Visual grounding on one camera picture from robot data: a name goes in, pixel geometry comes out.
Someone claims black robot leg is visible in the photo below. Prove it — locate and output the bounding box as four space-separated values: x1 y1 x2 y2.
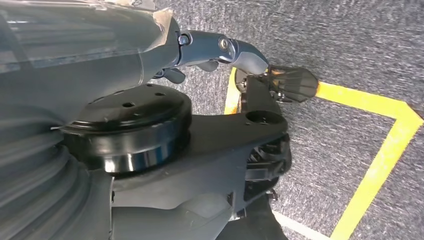
61 65 320 240

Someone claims yellow floor tape square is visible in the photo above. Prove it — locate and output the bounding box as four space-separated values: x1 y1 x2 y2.
224 66 424 240

